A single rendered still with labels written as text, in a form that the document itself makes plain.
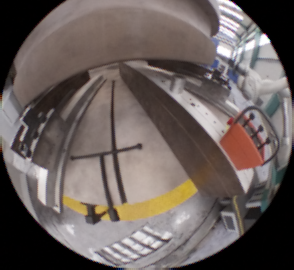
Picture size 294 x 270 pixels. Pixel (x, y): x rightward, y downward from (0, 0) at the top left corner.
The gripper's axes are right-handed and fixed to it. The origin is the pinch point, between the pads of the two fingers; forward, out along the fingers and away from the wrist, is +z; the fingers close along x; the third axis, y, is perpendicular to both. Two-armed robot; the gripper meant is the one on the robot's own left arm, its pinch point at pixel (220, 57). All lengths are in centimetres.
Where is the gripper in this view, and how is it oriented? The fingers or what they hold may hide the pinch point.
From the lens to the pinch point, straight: 84.6
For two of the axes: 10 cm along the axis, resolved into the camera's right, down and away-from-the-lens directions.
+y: 0.2, -6.4, -7.7
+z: -6.0, -6.3, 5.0
